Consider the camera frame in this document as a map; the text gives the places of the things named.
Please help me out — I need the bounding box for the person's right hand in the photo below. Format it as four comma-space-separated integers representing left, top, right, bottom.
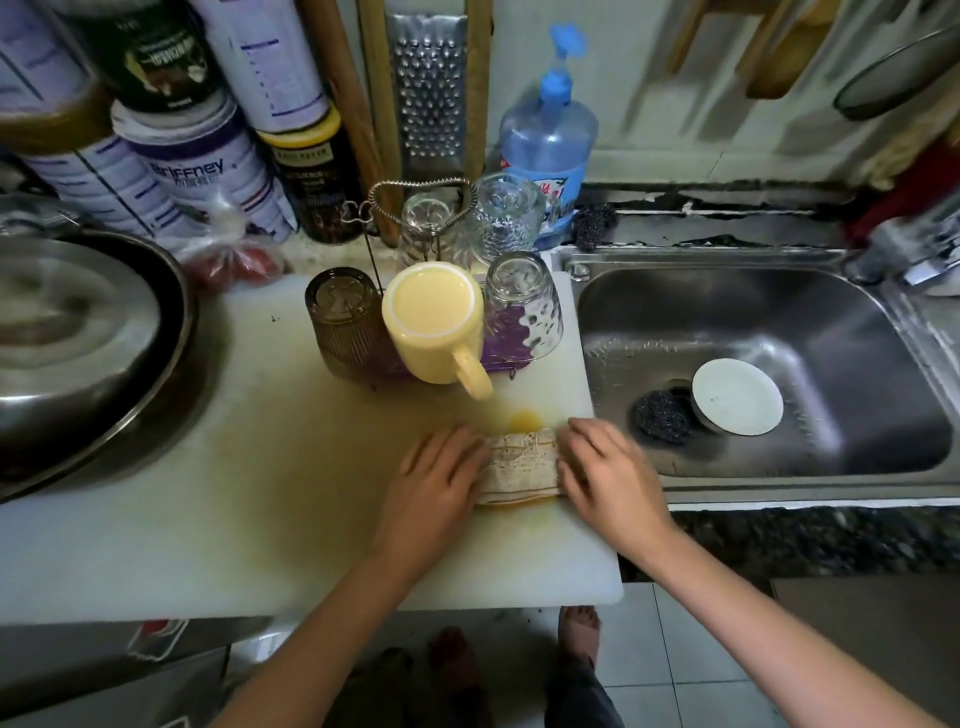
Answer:
553, 415, 680, 569

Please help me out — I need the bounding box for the person's left hand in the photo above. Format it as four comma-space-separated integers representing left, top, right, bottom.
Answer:
369, 423, 495, 584

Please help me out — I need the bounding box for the beige dish cloth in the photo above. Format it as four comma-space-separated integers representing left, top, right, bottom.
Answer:
471, 427, 566, 509

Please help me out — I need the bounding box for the yellow mug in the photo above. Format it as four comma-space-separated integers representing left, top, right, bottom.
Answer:
381, 261, 495, 404

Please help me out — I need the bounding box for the brown amber glass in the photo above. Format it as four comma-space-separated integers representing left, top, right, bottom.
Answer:
304, 267, 392, 383

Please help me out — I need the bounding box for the small clear glass cup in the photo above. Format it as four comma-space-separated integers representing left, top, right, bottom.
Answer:
466, 169, 551, 263

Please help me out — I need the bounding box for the person's right forearm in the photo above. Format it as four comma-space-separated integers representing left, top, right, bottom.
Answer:
630, 532, 947, 728

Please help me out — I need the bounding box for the person's left forearm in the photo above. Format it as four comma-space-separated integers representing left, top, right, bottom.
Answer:
210, 555, 437, 728

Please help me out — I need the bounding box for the person's right foot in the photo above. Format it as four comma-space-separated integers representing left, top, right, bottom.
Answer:
543, 603, 626, 728

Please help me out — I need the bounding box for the person's foot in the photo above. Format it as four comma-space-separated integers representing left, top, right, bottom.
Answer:
424, 624, 492, 728
543, 603, 626, 728

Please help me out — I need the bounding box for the person's left foot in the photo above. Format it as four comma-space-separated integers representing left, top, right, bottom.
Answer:
424, 624, 492, 728

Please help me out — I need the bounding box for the white plate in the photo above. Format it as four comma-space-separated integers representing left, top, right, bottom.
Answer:
691, 357, 788, 440

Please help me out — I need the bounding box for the purple plastic tray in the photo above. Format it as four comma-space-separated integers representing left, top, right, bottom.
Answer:
360, 300, 537, 380

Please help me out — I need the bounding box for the dark scouring pad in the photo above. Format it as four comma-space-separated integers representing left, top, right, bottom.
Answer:
568, 202, 621, 252

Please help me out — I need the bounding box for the stainless steel sink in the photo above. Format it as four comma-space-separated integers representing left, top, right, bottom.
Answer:
544, 240, 960, 509

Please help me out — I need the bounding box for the black wok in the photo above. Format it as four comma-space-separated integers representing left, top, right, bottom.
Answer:
0, 222, 200, 507

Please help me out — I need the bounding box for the plastic bag with red contents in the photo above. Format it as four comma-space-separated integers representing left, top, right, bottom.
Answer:
177, 202, 290, 296

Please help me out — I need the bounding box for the small blue water bottle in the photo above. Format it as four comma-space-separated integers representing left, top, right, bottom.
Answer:
496, 22, 602, 230

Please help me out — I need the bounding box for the metal faucet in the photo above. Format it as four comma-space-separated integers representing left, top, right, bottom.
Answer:
852, 192, 960, 297

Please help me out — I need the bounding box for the steel pot lid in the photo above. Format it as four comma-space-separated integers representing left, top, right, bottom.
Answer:
0, 237, 164, 447

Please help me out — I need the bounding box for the wooden rolling pin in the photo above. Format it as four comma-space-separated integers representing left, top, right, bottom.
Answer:
295, 0, 392, 234

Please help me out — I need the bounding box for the red container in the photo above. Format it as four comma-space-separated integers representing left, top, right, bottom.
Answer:
844, 142, 960, 245

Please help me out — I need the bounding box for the wooden framed metal grater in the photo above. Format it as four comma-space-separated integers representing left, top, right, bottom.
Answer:
355, 0, 495, 194

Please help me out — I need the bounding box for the stack of labelled tin cans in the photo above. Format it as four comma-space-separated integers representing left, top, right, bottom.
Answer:
0, 0, 366, 254

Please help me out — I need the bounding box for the wooden spatula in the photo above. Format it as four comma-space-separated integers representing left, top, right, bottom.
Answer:
744, 0, 845, 102

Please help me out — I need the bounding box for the wooden slicer with blue blade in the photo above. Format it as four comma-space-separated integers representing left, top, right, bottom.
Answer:
666, 0, 785, 77

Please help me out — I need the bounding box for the mesh strainer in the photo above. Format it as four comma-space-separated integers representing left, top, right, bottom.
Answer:
832, 25, 960, 123

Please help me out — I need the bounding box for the black wire scourer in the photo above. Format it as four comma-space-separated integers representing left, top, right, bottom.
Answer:
628, 385, 701, 449

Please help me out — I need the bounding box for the metal wire cup rack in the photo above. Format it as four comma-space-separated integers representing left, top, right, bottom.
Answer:
340, 175, 485, 275

